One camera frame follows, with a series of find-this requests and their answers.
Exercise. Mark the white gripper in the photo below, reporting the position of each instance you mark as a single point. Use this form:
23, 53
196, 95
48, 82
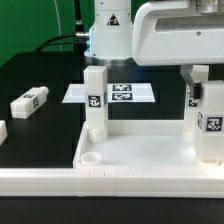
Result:
179, 32

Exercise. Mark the white desk top tray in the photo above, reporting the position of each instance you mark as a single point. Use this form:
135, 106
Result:
138, 143

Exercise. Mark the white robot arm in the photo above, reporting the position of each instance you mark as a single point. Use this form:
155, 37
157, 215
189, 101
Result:
111, 35

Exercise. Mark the white block left edge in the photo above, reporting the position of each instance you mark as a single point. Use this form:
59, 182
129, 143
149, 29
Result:
3, 131

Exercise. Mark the white marker base plate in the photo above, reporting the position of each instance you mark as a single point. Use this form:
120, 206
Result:
117, 92

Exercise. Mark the white front rail fence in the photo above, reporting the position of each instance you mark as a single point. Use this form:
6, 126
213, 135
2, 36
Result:
200, 182

